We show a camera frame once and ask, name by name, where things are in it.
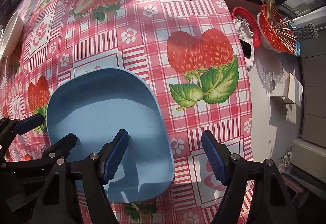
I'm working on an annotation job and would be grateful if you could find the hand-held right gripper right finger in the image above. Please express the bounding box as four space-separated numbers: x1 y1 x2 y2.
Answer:
201 130 299 224

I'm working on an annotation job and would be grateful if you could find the black phone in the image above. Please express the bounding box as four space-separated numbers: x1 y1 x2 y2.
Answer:
241 40 253 59

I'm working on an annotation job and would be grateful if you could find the grey metal grater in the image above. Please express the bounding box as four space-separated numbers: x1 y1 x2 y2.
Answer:
289 23 319 41

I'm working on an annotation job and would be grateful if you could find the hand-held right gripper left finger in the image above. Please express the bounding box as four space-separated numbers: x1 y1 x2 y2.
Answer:
32 129 129 224

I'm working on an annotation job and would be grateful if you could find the white cardboard box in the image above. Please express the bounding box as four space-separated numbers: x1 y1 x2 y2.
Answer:
270 73 304 108

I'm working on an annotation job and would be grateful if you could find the bundle of bamboo skewers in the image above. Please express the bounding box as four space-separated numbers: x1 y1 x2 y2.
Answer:
263 0 297 49

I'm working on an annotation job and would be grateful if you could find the small red plastic basket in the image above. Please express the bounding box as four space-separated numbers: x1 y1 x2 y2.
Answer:
232 6 262 48

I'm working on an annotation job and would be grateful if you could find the red basket with skewers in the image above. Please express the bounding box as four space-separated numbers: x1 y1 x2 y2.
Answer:
260 4 298 55

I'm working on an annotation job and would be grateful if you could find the blue plastic dish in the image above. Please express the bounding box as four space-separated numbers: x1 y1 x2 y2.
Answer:
292 42 302 57

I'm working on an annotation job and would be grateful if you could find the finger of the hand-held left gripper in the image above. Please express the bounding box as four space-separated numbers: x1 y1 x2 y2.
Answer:
41 133 77 164
0 113 45 149

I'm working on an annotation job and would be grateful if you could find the strawberry print tablecloth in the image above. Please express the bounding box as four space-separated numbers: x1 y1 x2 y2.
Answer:
0 0 256 224

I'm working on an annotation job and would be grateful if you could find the white round bowl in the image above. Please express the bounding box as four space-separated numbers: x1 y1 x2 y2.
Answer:
0 10 24 59

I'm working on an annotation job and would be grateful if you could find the blue plastic bowl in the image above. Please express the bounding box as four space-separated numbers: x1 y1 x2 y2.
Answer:
45 67 176 203

